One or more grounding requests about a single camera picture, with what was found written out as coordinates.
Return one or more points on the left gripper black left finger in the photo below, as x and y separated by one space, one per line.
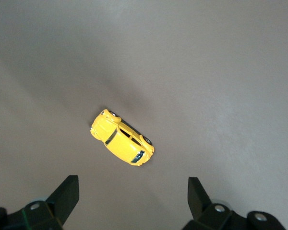
64 198

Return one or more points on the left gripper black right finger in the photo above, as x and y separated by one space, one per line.
198 203

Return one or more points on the yellow beetle toy car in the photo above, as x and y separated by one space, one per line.
124 146

